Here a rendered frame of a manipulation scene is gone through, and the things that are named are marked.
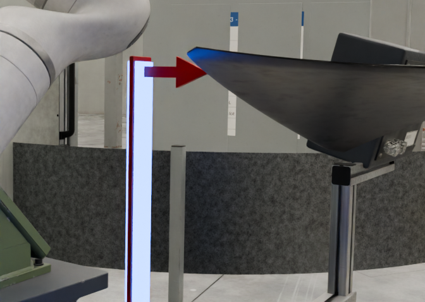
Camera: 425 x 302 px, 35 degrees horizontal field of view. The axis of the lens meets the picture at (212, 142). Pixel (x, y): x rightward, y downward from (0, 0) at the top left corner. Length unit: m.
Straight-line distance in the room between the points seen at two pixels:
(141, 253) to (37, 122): 1.98
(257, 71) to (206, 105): 6.32
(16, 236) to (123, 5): 0.37
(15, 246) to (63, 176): 1.48
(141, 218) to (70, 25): 0.46
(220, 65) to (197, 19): 6.38
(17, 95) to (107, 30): 0.18
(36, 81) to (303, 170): 1.44
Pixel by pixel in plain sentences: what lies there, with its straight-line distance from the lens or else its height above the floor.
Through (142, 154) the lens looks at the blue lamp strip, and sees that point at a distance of 0.54.
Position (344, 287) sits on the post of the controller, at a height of 0.87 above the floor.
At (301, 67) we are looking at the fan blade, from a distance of 0.39.
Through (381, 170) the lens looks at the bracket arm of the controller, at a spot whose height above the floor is 1.03.
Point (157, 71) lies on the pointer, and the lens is 0.53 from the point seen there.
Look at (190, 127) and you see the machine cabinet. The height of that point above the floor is 0.71.
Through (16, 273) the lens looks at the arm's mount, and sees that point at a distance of 0.85.
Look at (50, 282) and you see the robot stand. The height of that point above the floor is 0.93.
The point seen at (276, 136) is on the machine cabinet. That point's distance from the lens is 6.55.
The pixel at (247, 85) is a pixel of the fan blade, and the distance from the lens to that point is 0.46.
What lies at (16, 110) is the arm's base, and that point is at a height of 1.13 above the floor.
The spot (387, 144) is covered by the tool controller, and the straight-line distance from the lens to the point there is 1.09.
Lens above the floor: 1.17
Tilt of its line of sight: 5 degrees down
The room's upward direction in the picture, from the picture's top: 1 degrees clockwise
